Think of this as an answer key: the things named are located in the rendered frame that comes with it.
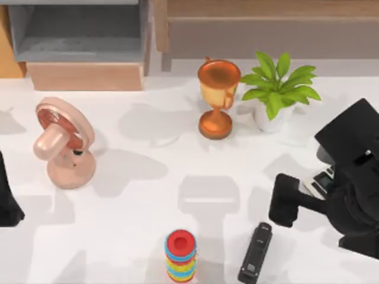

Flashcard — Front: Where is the black stapler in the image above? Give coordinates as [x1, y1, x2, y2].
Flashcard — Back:
[237, 221, 273, 284]

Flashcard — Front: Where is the green plant in white pot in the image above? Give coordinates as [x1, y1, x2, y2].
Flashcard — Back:
[240, 51, 322, 134]

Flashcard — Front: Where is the stack of coloured rings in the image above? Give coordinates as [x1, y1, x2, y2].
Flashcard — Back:
[164, 228, 198, 282]

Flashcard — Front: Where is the bronze trophy cup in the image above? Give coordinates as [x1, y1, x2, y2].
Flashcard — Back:
[197, 56, 242, 140]

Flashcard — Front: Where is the pink desk fan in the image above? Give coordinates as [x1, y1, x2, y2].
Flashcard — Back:
[33, 96, 97, 191]

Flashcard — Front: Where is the pale wooden drawer front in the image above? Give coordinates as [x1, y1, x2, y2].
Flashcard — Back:
[25, 60, 144, 91]

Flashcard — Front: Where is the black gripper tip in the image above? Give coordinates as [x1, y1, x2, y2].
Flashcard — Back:
[0, 150, 25, 228]

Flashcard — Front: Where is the wooden cupboard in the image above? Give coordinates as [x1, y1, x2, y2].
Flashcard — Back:
[0, 5, 28, 79]

